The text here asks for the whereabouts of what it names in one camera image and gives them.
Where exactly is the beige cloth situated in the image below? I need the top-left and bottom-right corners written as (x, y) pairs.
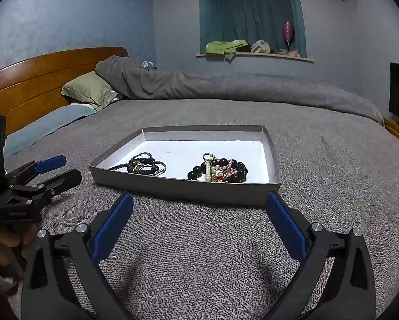
top-left (251, 39), bottom-right (271, 54)

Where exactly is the grey cardboard box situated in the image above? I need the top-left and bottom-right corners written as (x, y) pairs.
top-left (88, 125), bottom-right (282, 207)

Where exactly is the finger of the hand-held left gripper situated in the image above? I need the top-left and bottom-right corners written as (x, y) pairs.
top-left (11, 168), bottom-right (83, 204)
top-left (6, 155), bottom-right (67, 187)

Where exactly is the dark round bead bracelet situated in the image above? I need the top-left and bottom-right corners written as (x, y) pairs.
top-left (187, 158), bottom-right (248, 183)

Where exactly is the wooden window sill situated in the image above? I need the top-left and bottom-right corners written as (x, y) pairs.
top-left (195, 51), bottom-right (314, 63)

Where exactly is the blue bead bracelet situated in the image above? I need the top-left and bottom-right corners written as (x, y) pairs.
top-left (109, 158), bottom-right (155, 174)

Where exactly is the wooden headboard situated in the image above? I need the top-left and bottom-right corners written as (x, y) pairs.
top-left (0, 47), bottom-right (129, 134)

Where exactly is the green cloth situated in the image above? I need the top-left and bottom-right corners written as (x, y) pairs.
top-left (205, 39), bottom-right (249, 61)

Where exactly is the light blue pillow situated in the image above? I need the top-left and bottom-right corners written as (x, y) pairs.
top-left (3, 105), bottom-right (97, 159)

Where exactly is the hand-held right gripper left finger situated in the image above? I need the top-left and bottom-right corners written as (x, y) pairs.
top-left (20, 191), bottom-right (135, 320)

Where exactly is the pink bead bracelet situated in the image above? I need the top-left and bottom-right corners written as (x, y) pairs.
top-left (211, 158), bottom-right (241, 182)

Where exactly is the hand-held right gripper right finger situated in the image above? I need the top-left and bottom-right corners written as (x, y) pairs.
top-left (264, 191), bottom-right (377, 320)

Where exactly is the grey blanket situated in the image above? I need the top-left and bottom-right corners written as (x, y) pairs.
top-left (94, 56), bottom-right (385, 125)

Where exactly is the grey bed cover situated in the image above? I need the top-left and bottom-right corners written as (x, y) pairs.
top-left (6, 98), bottom-right (399, 320)

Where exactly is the person's left hand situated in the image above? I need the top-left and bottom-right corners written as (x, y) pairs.
top-left (0, 222), bottom-right (37, 274)

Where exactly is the pearl strand key ring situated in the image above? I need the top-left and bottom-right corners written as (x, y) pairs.
top-left (202, 153), bottom-right (217, 181)

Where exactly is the green pillow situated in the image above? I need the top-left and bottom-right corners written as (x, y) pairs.
top-left (61, 71), bottom-right (120, 111)

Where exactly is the teal curtain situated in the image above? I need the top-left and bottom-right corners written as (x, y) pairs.
top-left (198, 0), bottom-right (307, 57)

